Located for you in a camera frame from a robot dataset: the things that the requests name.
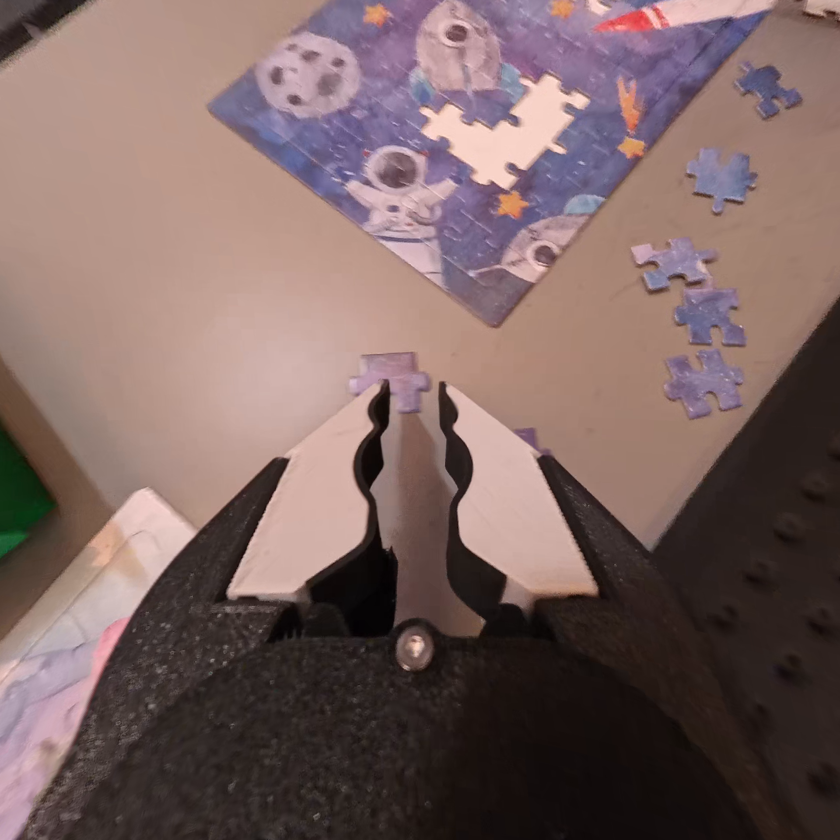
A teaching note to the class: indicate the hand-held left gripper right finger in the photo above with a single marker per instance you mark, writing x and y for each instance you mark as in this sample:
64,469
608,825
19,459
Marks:
525,525

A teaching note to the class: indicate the colourful jigsaw puzzle board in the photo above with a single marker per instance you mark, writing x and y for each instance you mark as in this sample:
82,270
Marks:
52,656

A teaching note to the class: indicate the space jigsaw puzzle board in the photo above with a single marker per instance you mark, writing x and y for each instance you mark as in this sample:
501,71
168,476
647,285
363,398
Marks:
295,151

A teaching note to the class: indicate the green plastic bin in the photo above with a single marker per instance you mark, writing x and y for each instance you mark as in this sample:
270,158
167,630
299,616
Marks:
19,492

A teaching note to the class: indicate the white-backed jigsaw puzzle piece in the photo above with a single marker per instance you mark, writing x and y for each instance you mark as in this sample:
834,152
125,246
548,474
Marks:
823,8

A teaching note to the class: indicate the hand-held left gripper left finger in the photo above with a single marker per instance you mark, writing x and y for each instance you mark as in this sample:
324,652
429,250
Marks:
302,525

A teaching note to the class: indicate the beige desk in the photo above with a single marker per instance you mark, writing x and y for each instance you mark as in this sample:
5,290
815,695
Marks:
164,262

